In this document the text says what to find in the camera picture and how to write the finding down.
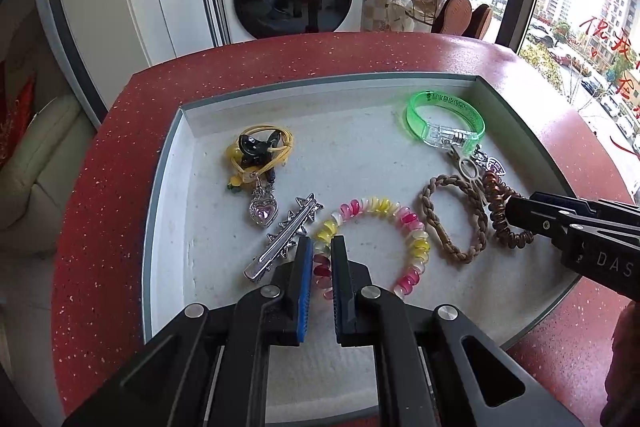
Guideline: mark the silver purple heart pendant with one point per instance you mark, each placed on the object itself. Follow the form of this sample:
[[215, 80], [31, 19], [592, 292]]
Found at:
[[494, 164]]

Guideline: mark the grey shallow tray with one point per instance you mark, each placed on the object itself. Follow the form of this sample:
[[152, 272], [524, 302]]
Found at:
[[360, 157]]

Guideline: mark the silver star hair clip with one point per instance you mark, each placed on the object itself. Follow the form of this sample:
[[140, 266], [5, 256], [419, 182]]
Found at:
[[277, 247]]

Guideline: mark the beige sofa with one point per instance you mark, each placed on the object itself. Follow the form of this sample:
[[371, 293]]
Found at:
[[45, 187]]

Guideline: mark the beige pronged hair clip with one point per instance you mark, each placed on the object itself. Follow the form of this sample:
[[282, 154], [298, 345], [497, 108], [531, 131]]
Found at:
[[467, 167]]

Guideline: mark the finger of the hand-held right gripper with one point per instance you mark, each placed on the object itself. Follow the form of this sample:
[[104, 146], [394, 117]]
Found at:
[[545, 219], [610, 214]]

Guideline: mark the grey door frame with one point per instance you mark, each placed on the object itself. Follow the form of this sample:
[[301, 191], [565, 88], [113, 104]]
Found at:
[[70, 42]]

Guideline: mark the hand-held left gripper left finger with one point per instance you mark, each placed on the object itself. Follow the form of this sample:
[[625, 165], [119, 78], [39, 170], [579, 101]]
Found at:
[[304, 297]]

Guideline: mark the cream tote bag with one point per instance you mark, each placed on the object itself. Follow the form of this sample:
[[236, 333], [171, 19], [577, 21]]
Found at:
[[405, 14]]

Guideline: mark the red printed cushion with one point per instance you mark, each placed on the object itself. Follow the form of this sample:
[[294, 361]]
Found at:
[[17, 117]]

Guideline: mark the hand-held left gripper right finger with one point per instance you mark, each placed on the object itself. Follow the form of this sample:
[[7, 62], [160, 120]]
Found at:
[[340, 297]]

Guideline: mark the silver pink heart pendant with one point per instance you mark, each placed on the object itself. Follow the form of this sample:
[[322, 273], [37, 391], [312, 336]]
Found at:
[[262, 209]]

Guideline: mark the black hair claw clip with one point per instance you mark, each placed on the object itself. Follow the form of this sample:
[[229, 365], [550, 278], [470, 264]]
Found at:
[[250, 147]]

